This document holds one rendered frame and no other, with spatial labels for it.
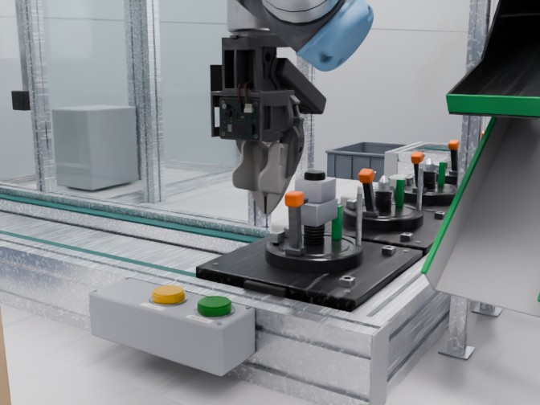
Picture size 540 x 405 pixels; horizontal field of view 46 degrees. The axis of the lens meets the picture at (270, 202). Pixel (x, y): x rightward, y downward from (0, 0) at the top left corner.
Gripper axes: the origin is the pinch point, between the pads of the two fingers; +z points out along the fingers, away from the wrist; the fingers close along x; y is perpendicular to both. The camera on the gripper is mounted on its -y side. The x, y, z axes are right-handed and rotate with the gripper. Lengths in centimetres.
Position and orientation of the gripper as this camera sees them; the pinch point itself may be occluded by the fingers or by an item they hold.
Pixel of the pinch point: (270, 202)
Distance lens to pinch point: 78.3
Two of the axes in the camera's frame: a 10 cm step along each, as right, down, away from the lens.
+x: 8.5, 1.2, -5.2
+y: -5.3, 1.8, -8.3
